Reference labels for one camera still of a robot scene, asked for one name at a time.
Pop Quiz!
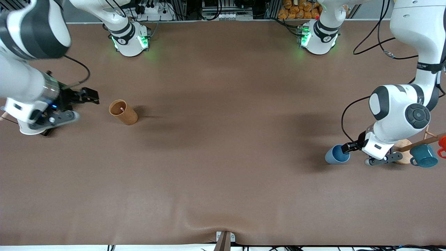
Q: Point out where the blue plastic cup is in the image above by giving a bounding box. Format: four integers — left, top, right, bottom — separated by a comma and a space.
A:
325, 144, 351, 165

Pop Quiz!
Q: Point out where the brown cylindrical chopstick holder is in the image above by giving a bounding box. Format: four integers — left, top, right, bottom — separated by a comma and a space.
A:
109, 99, 138, 125

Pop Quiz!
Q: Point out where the wooden mug tree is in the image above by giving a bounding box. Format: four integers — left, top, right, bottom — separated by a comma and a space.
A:
393, 125, 446, 165

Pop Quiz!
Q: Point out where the teal enamel mug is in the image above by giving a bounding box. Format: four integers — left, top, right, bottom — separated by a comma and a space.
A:
410, 144, 439, 168

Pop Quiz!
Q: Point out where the white power strip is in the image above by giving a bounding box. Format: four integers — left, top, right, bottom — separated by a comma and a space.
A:
136, 2, 175, 21

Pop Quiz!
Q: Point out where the brown leather table mat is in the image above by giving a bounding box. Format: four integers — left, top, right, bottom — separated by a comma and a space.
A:
0, 19, 446, 246

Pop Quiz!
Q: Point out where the bag of orange bread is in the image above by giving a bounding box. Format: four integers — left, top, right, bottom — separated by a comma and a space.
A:
278, 0, 323, 20

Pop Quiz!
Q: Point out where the metal table edge clamp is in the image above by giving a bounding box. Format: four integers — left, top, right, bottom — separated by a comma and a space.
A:
213, 231, 236, 251

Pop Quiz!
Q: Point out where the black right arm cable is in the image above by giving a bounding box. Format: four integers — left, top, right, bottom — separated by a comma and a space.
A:
63, 55, 91, 88

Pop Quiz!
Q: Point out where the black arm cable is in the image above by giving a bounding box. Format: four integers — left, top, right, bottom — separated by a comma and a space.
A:
341, 0, 418, 144
63, 55, 91, 88

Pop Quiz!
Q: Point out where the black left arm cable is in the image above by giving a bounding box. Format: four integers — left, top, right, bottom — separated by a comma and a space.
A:
341, 0, 418, 144

